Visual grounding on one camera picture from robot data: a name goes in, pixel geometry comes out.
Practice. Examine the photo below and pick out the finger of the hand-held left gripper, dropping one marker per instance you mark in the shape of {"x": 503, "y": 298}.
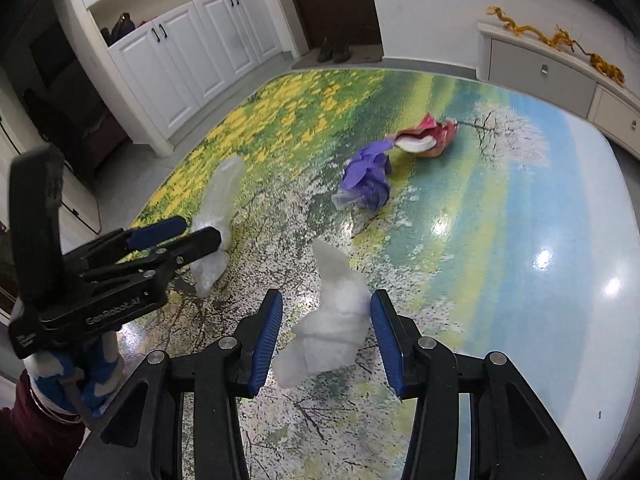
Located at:
{"x": 200, "y": 245}
{"x": 155, "y": 232}

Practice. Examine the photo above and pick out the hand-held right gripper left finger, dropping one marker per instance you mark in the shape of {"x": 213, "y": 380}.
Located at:
{"x": 265, "y": 340}

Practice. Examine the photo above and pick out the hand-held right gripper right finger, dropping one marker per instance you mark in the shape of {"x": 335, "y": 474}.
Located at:
{"x": 387, "y": 340}

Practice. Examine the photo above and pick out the clear plastic bag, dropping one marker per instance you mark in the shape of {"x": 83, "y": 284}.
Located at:
{"x": 220, "y": 195}

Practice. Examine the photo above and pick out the white tissue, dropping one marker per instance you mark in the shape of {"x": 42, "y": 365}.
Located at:
{"x": 330, "y": 325}

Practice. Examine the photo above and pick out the purple plastic wrapper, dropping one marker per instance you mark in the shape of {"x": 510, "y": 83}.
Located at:
{"x": 367, "y": 180}

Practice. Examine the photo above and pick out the pink snack packet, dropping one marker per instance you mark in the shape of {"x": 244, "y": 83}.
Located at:
{"x": 440, "y": 132}

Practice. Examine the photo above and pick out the person's left forearm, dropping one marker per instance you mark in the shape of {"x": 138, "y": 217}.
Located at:
{"x": 35, "y": 440}

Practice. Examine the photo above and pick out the person's left hand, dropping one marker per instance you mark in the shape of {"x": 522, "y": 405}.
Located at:
{"x": 95, "y": 375}

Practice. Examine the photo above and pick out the dark brown sofa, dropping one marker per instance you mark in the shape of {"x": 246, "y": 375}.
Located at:
{"x": 65, "y": 110}

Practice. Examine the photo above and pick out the white lower cabinet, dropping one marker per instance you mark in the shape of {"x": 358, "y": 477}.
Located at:
{"x": 190, "y": 60}

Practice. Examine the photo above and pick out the black handbag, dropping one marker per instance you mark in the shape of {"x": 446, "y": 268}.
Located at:
{"x": 120, "y": 30}

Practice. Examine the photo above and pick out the brown shoe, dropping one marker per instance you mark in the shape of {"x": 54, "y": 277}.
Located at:
{"x": 325, "y": 51}
{"x": 342, "y": 52}

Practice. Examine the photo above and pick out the dark brown entrance door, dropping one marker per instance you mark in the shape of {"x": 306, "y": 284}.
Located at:
{"x": 330, "y": 0}

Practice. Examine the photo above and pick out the white television stand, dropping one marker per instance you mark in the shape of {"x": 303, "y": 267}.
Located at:
{"x": 530, "y": 67}

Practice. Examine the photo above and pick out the long golden dragon figurine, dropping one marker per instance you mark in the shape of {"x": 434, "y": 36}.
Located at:
{"x": 520, "y": 27}

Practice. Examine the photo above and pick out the small golden dragon figurine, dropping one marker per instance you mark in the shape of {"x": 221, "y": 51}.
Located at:
{"x": 565, "y": 39}

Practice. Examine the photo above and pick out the golden tiger figurine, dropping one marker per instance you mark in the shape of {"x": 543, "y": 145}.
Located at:
{"x": 605, "y": 66}

